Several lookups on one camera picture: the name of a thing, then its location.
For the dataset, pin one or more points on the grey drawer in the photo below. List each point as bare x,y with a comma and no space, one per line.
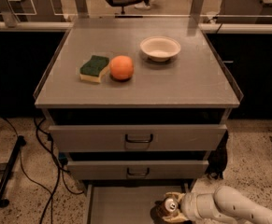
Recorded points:
123,170
117,138
126,205

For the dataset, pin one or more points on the grey drawer cabinet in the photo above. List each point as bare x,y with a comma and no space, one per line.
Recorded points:
192,88

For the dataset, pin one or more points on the bottom grey drawer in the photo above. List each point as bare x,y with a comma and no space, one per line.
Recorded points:
126,205

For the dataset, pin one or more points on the orange soda can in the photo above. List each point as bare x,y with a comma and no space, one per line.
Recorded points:
167,209

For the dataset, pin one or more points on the top grey drawer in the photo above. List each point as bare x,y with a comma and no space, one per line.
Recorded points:
117,138

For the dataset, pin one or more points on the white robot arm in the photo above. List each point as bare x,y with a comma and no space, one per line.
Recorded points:
225,205

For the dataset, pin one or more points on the green yellow sponge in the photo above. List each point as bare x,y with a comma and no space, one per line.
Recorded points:
94,69

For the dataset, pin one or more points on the white bowl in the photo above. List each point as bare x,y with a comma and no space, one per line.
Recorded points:
160,48

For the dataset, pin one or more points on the orange fruit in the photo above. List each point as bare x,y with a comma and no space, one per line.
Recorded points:
121,67

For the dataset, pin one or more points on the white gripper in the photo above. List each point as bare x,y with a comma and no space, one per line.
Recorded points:
189,206

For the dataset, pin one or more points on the person's white shoe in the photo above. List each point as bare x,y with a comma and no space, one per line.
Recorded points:
142,6

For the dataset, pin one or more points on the black stand leg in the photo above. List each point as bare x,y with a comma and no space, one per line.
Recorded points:
20,142

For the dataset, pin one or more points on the middle grey drawer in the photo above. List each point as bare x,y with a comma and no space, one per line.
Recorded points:
123,170

